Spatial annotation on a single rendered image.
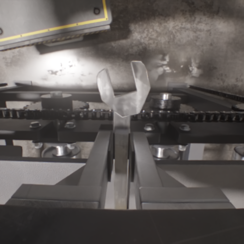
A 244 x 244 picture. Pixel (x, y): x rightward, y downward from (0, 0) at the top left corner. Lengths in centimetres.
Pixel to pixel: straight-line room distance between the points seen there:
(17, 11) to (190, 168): 113
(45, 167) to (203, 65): 136
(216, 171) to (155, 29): 123
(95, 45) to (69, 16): 35
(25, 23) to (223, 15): 128
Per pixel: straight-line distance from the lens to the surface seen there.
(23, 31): 115
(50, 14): 110
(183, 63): 139
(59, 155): 52
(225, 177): 21
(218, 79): 150
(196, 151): 65
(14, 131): 48
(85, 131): 41
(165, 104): 44
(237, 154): 62
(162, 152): 51
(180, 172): 18
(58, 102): 46
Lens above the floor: 131
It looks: 73 degrees down
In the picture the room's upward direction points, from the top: 179 degrees counter-clockwise
